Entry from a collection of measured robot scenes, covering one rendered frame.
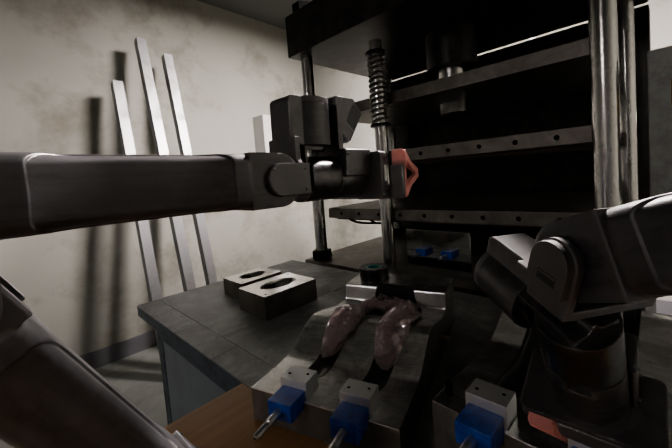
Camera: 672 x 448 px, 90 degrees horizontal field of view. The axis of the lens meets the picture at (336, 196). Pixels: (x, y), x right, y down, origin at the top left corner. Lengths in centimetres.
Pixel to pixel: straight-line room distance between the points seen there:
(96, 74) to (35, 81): 35
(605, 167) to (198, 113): 285
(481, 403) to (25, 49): 296
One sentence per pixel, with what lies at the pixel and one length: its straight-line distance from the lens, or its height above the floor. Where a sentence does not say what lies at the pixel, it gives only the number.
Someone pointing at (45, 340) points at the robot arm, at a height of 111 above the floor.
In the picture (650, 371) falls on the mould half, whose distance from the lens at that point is 69.
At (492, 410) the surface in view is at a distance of 52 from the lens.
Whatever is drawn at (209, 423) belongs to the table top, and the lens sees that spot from 73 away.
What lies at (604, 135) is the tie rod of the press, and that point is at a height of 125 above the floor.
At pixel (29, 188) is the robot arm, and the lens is 29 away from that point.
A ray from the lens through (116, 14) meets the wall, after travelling 324.
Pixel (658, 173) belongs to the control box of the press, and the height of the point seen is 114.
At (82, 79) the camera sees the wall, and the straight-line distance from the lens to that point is 301.
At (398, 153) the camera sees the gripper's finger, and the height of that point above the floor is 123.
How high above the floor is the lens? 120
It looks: 3 degrees down
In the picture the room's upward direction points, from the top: 4 degrees counter-clockwise
